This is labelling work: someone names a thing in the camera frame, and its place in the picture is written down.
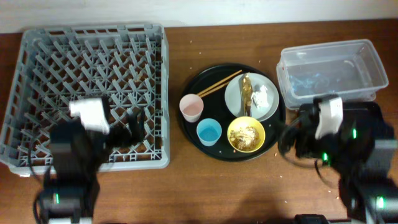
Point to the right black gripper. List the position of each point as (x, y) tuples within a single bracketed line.
[(306, 135)]

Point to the food scraps pile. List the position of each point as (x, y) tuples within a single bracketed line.
[(245, 139)]

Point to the round black serving tray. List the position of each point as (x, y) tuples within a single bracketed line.
[(216, 108)]

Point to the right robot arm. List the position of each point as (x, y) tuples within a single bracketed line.
[(361, 152)]

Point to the grey round plate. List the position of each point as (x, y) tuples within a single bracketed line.
[(234, 101)]

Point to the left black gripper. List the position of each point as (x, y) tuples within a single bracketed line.
[(133, 136)]

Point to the lower wooden chopstick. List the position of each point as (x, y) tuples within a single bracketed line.
[(214, 90)]

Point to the upper wooden chopstick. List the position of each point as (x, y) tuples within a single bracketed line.
[(220, 82)]

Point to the yellow bowl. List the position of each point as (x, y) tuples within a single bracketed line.
[(243, 122)]

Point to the clear plastic waste bin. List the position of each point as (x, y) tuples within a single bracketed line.
[(351, 69)]

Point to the light blue plastic cup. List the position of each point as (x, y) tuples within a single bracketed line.
[(209, 131)]

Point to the black rectangular waste tray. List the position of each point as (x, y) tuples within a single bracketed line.
[(352, 111)]

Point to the pink plastic cup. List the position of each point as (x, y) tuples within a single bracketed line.
[(191, 107)]

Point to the wooden chopstick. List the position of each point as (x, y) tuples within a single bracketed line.
[(220, 82), (214, 90)]

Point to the grey plastic dishwasher rack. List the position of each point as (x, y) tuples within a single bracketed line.
[(128, 64)]

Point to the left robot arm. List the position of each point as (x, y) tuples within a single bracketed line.
[(78, 153)]

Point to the white tissue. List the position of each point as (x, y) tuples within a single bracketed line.
[(259, 97)]

